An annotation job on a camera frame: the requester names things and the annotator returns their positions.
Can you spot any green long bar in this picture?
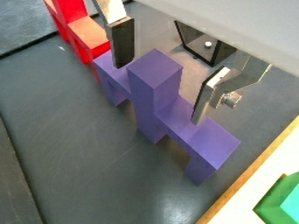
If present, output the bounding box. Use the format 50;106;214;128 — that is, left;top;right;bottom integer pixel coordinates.
254;172;299;224

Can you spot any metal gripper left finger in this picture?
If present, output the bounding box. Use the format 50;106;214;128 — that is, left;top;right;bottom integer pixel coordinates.
93;0;135;68

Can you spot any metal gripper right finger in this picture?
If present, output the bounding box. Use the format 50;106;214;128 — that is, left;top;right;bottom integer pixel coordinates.
191;51;273;125

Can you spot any yellow slotted base board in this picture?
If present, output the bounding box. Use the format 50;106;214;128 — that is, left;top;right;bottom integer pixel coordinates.
195;116;299;224

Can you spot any black bracket holder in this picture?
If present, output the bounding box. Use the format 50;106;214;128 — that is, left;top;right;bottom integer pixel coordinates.
174;20;237;67

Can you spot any purple cross-shaped block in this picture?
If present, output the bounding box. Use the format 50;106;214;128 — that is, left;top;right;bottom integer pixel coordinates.
94;50;239;185

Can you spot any red block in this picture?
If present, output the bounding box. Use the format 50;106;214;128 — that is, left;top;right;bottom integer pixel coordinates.
43;0;110;63

